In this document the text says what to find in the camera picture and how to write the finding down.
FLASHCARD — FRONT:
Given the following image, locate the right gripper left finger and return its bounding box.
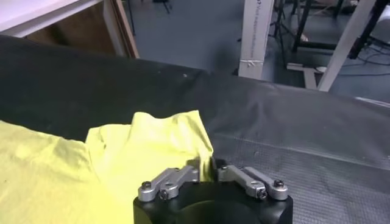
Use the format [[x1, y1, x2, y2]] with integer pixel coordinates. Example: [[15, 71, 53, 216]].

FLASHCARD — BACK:
[[138, 158, 202, 202]]

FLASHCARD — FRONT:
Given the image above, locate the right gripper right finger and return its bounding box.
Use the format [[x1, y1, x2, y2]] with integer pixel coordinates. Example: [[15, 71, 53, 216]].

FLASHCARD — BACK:
[[218, 165, 289, 201]]

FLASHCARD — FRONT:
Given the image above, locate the yellow-green t-shirt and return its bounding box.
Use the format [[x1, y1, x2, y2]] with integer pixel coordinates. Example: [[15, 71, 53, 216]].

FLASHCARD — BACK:
[[0, 110, 214, 224]]

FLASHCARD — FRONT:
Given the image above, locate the black plastic table cover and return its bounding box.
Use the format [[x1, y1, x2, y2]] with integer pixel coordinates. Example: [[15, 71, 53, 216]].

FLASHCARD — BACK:
[[0, 35, 390, 224]]

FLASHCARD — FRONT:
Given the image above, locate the tall white cardboard box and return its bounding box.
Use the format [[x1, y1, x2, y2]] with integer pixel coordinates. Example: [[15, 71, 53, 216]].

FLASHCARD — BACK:
[[238, 0, 275, 80]]

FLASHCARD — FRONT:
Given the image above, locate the white rectangular table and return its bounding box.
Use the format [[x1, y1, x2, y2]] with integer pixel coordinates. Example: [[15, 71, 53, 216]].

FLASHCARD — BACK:
[[0, 0, 127, 58]]

